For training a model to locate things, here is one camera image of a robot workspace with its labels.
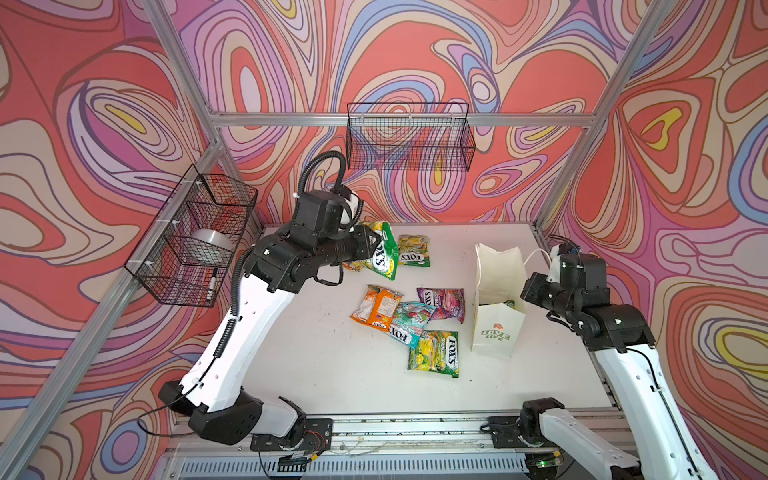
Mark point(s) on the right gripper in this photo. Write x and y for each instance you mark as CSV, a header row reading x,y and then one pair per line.
x,y
533,285

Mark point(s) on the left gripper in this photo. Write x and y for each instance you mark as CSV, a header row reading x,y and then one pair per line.
x,y
364,240

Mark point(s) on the red orange Fox's fruits bag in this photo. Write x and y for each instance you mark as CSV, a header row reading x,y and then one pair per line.
x,y
354,266

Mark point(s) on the yellow green Fox's bag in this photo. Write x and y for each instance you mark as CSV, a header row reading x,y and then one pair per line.
x,y
385,259

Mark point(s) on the illustrated paper gift bag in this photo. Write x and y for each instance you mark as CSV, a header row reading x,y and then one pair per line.
x,y
500,276

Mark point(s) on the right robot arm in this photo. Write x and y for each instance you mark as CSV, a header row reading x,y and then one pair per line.
x,y
620,340

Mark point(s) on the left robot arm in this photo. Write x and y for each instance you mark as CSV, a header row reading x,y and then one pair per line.
x,y
324,231

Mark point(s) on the green Fox's bag far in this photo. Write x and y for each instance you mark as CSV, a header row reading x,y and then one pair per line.
x,y
414,251

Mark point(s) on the purple Fox's berries bag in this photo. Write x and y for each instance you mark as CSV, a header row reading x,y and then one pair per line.
x,y
447,303

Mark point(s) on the teal Fox's mint blossom bag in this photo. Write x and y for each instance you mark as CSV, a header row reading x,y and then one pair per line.
x,y
409,322

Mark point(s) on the green Fox's spring tea bag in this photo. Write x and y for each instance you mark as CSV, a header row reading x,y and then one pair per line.
x,y
436,352

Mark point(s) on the marker pen in basket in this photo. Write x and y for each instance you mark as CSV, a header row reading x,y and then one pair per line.
x,y
210,290

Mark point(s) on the white tape roll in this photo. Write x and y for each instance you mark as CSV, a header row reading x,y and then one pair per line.
x,y
210,247

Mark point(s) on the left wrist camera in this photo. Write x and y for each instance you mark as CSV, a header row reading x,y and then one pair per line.
x,y
352,208

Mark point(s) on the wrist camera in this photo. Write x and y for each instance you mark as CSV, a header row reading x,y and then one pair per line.
x,y
352,208
573,270

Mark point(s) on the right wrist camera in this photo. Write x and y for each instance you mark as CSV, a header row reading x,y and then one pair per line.
x,y
573,270

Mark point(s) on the black wire basket back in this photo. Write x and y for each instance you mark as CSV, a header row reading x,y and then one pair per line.
x,y
409,136

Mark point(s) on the black wire basket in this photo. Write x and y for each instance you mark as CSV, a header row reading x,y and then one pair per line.
x,y
183,259
409,136

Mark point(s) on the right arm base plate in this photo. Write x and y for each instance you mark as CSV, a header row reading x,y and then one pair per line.
x,y
504,433

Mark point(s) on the black wire basket left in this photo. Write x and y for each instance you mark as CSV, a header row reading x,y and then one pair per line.
x,y
183,259

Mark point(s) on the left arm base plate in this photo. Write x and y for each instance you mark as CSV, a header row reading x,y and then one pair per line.
x,y
308,436

